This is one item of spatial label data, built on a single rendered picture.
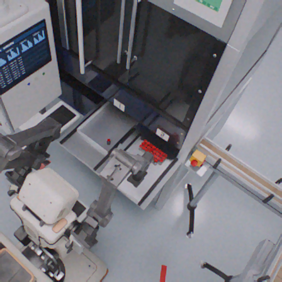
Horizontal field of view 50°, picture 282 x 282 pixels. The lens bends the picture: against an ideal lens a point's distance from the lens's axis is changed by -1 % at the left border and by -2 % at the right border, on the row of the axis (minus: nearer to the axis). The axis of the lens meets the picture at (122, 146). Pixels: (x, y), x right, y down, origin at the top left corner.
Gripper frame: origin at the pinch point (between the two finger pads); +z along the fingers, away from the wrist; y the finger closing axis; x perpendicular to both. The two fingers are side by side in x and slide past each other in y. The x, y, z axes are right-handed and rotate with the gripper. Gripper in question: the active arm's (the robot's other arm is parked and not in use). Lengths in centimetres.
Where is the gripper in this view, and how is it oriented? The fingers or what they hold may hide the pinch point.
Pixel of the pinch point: (135, 182)
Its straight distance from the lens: 169.9
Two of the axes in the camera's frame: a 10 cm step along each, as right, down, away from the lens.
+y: 6.3, -6.6, 4.1
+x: -7.8, -5.6, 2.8
